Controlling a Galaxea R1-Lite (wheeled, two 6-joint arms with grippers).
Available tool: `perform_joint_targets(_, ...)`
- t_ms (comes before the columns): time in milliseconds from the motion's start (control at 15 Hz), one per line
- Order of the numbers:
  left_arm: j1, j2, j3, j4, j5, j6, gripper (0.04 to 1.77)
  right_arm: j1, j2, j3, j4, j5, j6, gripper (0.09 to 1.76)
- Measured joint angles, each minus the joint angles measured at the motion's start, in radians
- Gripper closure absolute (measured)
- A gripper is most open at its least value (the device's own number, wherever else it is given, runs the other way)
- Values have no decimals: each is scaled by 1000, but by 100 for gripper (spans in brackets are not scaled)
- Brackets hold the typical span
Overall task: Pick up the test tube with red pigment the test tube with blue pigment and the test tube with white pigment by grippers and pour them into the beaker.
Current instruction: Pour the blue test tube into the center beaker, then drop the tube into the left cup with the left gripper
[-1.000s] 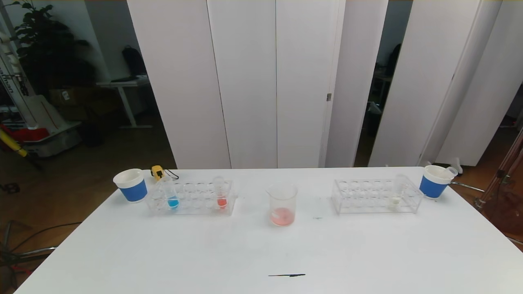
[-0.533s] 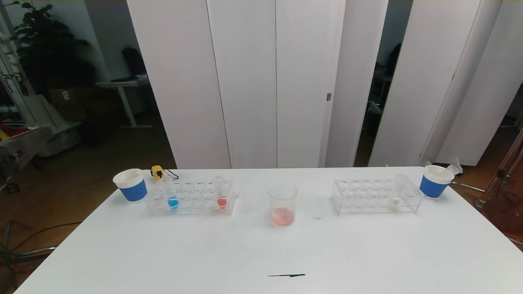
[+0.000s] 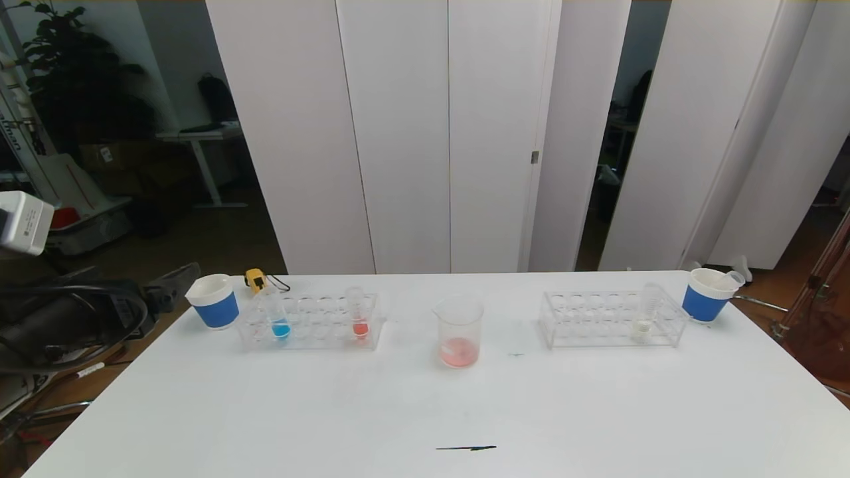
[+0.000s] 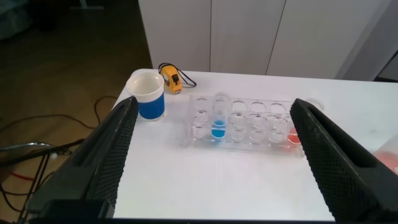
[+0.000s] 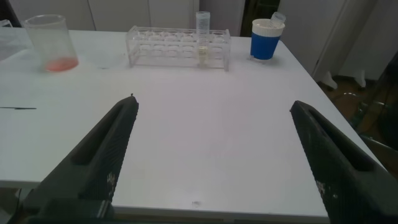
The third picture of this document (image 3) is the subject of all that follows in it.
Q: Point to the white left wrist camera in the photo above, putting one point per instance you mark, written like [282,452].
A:
[23,222]

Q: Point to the test tube with blue liquid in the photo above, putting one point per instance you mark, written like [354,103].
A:
[280,328]

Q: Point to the yellow tape measure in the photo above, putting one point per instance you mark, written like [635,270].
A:
[255,279]

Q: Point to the brown cardboard box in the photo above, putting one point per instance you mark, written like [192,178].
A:
[113,166]

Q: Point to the black backpack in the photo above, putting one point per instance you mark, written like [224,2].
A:
[216,99]

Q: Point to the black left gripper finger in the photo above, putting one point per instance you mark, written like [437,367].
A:
[176,287]

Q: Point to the test tube with whitish liquid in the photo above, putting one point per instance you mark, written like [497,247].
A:
[643,325]

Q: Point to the grey platform base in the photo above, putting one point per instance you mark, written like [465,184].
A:
[93,229]

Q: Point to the test tube with red liquid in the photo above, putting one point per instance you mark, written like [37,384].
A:
[360,327]

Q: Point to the clear plastic beaker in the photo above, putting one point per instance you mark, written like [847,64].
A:
[458,348]

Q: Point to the dark green potted plant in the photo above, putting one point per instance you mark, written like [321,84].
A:
[73,79]

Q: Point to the white folding screen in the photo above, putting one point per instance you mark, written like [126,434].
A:
[697,133]
[398,133]

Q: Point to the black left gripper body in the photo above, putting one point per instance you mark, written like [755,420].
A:
[130,307]

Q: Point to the clear conical plastic test tube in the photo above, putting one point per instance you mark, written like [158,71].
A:
[734,277]

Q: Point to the clear acrylic test tube rack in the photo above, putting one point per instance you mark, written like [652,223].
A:
[591,320]
[319,326]

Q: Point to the thin black stick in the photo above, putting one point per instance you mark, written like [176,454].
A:
[465,448]

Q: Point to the red flat object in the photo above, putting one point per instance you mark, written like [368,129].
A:
[65,218]

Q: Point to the brown metal tripod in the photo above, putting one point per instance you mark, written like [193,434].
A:
[820,292]

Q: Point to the white standing desk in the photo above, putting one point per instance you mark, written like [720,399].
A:
[199,135]

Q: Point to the chrome metal leg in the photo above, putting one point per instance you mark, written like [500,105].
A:
[760,304]

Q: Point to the white banner stand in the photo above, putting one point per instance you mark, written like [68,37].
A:
[20,133]

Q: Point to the grey metal chair base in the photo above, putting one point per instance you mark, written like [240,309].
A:
[46,408]

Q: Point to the blue white paper cup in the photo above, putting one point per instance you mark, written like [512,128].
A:
[218,309]
[702,304]

